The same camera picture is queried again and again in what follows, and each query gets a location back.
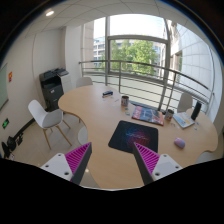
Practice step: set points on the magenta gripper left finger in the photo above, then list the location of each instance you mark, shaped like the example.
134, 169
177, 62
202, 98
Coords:
70, 166

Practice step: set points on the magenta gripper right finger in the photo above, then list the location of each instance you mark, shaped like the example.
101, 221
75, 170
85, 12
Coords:
153, 166

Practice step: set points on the purple computer mouse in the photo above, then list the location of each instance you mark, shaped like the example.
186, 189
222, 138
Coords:
179, 142

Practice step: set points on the black mouse pad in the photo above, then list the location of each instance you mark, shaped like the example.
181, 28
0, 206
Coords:
128, 133

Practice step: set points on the white chair wooden legs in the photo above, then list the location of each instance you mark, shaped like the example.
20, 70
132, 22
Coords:
46, 120

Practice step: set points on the red blue magazine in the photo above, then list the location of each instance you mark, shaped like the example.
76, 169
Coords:
148, 115

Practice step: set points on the white red cup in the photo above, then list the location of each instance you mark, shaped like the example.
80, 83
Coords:
169, 114

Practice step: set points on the light blue book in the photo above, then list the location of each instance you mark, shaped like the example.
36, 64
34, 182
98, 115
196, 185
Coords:
183, 119

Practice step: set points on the wooden curved table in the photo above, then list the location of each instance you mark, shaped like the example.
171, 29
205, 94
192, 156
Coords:
114, 169

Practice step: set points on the white chair right back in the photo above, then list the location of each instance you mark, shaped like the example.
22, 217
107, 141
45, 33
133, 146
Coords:
185, 102

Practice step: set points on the dark patterned mug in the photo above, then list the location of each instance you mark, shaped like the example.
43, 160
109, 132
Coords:
124, 101

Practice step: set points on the black speaker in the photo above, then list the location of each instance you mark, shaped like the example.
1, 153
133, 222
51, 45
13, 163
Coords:
196, 110

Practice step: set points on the green exit sign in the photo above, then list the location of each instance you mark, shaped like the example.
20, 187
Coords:
5, 123

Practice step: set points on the black office printer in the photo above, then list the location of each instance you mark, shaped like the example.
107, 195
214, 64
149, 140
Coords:
54, 83

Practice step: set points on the metal window railing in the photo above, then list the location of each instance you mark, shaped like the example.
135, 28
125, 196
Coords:
148, 84

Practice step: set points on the small dark box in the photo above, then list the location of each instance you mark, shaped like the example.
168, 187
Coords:
107, 93

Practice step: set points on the white chair behind table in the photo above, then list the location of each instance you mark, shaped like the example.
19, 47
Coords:
84, 81

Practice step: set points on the round ceiling light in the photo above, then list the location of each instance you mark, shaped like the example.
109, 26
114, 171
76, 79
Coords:
49, 13

